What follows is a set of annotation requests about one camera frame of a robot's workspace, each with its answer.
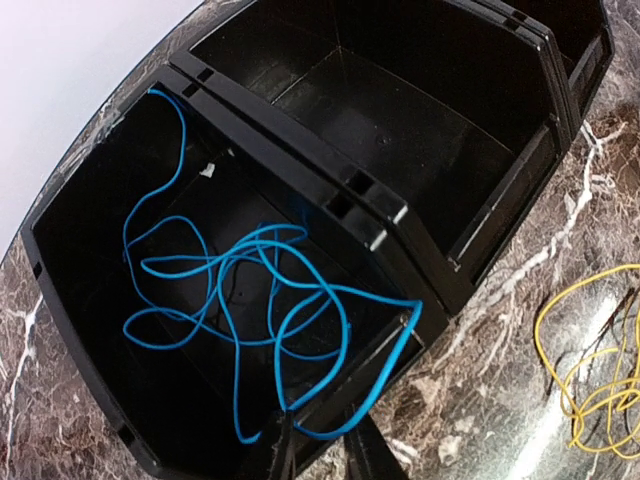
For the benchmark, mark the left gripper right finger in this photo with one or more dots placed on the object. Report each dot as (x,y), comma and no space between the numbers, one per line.
(368,456)

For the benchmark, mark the black three-compartment bin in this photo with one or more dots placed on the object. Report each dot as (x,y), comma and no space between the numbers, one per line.
(288,212)

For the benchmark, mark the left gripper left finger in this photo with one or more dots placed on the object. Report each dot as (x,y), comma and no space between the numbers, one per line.
(281,447)

